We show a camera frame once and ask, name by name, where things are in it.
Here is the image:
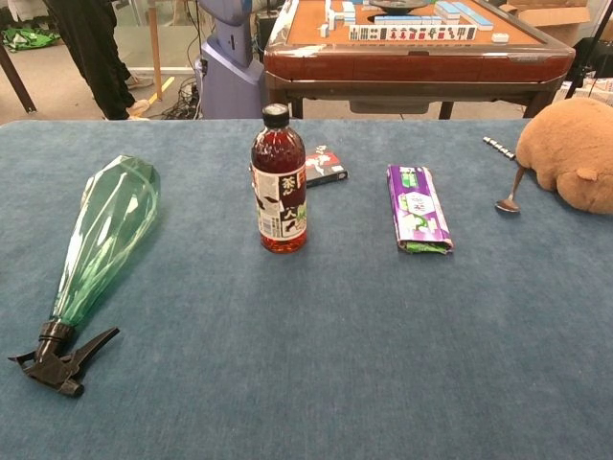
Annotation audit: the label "green glass bottle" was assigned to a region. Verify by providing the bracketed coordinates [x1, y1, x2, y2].
[7, 153, 162, 398]

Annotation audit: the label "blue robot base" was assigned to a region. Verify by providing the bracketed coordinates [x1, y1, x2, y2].
[193, 0, 267, 121]

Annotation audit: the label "tea bottle with black cap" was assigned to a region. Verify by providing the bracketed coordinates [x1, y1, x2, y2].
[250, 103, 308, 255]

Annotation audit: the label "black tripod stand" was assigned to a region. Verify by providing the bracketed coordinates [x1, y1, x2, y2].
[564, 0, 613, 100]

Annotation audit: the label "red snack packet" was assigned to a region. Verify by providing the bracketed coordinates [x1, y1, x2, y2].
[304, 146, 350, 189]

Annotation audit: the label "purple toothpaste box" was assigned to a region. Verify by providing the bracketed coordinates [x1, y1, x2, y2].
[386, 164, 455, 256]

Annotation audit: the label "blue tablecloth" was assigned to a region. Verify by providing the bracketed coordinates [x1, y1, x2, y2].
[0, 118, 613, 460]

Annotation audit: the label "brown automatic mahjong table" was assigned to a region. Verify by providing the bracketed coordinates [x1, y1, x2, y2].
[262, 0, 577, 121]

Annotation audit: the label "metal spoon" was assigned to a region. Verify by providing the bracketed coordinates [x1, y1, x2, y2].
[494, 165, 526, 214]

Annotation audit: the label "face-up mahjong tile row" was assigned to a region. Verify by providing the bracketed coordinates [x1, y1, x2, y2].
[349, 24, 479, 42]

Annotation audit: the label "black mahjong centre dish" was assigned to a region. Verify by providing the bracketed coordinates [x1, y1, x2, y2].
[368, 0, 430, 13]

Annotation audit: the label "brown capybara plush toy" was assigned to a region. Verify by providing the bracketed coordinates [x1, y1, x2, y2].
[514, 97, 613, 216]

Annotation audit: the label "person's white shoe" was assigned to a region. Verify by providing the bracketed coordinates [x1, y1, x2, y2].
[41, 0, 152, 121]

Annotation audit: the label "white printed boxes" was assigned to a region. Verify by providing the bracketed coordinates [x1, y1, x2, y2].
[559, 76, 613, 107]

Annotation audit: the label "dark table leg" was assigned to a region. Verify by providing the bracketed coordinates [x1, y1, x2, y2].
[0, 42, 38, 115]

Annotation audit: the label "cardboard box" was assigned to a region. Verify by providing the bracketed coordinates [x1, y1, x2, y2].
[500, 0, 591, 48]

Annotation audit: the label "green bag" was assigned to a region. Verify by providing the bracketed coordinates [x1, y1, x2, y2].
[2, 26, 61, 53]

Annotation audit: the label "black floor cable bundle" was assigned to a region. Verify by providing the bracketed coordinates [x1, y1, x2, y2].
[160, 79, 202, 120]

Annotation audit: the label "wooden post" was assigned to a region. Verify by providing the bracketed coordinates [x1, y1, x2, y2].
[147, 0, 164, 102]

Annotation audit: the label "blue-backed mahjong tile wall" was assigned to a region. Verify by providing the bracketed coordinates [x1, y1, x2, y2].
[433, 0, 494, 33]

